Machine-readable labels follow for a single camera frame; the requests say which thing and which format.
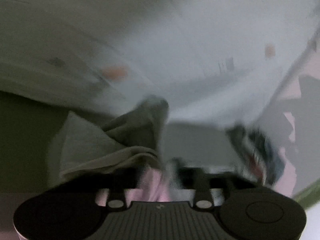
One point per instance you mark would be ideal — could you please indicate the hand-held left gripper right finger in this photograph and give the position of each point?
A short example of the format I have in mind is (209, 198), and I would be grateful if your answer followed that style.
(203, 195)

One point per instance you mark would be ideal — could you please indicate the grey cotton garment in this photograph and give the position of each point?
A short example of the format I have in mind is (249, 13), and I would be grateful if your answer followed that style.
(105, 150)

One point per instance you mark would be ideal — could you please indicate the folded blue jeans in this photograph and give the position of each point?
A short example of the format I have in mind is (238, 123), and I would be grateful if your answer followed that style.
(273, 160)

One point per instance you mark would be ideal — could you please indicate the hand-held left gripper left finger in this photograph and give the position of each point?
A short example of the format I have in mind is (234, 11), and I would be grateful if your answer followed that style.
(116, 196)

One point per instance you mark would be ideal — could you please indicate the green cloth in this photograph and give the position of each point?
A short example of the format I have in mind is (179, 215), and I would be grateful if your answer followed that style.
(308, 196)

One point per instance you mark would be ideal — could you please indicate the carrot printed pale sheet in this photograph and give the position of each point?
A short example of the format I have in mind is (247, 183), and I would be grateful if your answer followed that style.
(175, 42)

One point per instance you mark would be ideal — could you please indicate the stack of folded clothes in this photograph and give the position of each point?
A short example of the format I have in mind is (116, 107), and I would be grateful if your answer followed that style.
(255, 162)

